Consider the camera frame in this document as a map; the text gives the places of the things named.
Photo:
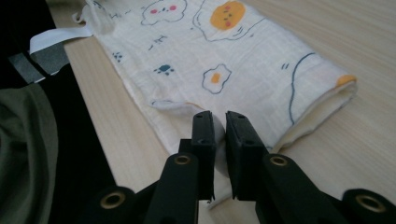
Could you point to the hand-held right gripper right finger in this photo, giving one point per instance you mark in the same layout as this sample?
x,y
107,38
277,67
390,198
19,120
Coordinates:
x,y
244,161

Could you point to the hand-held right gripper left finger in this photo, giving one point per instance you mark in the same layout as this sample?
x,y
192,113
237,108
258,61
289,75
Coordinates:
x,y
205,155

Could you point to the white egg print cloth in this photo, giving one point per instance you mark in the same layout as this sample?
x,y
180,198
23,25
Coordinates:
x,y
243,71

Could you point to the olive green clothing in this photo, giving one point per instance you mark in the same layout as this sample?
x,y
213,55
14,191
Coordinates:
x,y
25,149

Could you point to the grey strip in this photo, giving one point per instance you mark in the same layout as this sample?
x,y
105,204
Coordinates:
x,y
51,59
25,68

